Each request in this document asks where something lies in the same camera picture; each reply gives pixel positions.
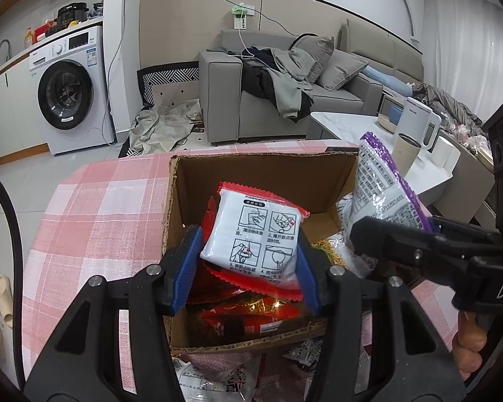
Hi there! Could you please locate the light grey pillow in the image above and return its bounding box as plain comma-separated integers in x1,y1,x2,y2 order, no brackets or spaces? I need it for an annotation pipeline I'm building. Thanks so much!
317,49,369,91

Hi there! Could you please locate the white curtain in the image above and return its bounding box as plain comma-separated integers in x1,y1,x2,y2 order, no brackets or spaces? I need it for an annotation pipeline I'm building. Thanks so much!
421,0,503,114

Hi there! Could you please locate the white washing machine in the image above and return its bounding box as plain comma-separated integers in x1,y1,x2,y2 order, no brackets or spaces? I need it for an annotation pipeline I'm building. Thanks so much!
29,25,117,156

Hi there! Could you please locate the beige cup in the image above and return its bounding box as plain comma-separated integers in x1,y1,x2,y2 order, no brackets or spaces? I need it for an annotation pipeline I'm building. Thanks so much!
391,132,422,179

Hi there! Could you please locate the light blue pillow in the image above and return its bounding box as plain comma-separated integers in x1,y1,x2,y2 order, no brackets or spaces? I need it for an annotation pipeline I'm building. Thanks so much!
360,66,415,97

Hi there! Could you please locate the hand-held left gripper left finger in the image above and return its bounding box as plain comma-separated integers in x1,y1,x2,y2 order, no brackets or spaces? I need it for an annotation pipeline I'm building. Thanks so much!
23,224,206,402

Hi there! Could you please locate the beige slipper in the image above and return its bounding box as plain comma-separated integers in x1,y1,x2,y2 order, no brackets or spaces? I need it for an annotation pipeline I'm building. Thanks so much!
0,275,13,328

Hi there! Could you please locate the white kitchen base cabinet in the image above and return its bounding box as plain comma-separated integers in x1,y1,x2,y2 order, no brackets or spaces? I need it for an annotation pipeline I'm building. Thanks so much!
0,56,51,167

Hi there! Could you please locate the beige lidded container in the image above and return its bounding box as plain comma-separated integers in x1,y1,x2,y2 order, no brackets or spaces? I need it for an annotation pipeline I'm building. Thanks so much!
377,94,407,132

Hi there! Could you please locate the brown cardboard box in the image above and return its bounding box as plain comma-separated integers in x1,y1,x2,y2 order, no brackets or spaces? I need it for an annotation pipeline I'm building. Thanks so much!
161,152,363,354

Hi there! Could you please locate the white electric kettle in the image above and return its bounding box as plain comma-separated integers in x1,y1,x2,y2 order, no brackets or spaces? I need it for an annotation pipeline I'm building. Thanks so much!
396,97,441,153

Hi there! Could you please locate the white tissue roll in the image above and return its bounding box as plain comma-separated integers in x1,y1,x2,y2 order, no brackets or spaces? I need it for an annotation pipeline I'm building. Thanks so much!
444,144,461,171
433,136,455,166

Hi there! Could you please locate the red black snack packet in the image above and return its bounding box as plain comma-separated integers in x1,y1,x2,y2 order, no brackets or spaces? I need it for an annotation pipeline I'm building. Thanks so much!
199,297,311,336

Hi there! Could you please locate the clear plastic bag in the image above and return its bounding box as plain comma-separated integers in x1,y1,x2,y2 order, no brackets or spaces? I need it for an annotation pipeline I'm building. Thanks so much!
454,122,489,149

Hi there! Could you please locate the dark grey pillow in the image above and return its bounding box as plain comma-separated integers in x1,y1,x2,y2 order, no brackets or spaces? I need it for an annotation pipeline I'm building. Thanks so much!
291,35,335,84

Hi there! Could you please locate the white red pictogram snack packet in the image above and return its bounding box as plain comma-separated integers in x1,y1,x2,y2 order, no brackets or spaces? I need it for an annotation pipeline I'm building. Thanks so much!
200,182,311,302

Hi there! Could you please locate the thick black cable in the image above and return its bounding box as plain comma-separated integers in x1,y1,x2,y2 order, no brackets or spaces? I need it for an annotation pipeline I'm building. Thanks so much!
0,161,26,390

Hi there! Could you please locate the black jacket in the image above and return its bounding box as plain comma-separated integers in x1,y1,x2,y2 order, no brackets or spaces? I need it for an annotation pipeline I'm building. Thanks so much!
241,46,315,124

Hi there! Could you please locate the crumpled beige cloth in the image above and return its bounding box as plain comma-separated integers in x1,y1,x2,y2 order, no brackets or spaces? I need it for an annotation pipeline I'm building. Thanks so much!
128,98,204,155

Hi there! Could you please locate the person's right hand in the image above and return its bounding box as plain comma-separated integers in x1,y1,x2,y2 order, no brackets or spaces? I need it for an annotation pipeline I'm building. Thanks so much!
452,312,493,382

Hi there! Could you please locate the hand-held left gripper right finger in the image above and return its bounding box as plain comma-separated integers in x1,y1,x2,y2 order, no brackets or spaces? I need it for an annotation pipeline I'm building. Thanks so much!
295,230,468,402

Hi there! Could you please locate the pink checked tablecloth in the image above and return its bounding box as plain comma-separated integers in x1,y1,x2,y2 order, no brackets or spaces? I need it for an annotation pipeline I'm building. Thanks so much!
23,138,465,402

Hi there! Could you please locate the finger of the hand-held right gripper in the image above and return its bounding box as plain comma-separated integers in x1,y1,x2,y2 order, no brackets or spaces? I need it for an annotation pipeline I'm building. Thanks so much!
350,216,478,285
433,217,503,244

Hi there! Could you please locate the white coffee table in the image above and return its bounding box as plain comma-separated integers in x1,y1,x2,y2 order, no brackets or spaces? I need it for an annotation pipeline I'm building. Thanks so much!
306,111,455,195

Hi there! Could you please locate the red yellow snack packet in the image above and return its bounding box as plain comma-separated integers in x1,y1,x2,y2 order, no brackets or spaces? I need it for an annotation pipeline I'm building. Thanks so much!
187,196,273,306

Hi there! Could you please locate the grey sofa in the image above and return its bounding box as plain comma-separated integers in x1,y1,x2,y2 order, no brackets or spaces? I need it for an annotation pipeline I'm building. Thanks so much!
199,19,426,145

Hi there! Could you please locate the grey blanket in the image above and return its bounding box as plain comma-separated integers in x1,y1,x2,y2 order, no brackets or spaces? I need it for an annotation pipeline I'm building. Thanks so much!
411,81,495,135

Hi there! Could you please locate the tall purple white snack packet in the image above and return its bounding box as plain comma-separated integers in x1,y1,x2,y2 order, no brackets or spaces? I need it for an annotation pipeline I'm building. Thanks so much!
352,132,438,235

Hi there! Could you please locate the black pressure cooker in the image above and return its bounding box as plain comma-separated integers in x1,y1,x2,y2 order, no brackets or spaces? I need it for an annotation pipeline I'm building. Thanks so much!
57,3,88,26

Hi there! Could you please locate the grey jacket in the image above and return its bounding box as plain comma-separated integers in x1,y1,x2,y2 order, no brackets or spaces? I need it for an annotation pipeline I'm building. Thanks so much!
272,47,315,120

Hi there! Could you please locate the green wall charger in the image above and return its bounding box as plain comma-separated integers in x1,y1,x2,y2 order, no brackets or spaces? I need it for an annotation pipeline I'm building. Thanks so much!
228,3,254,30

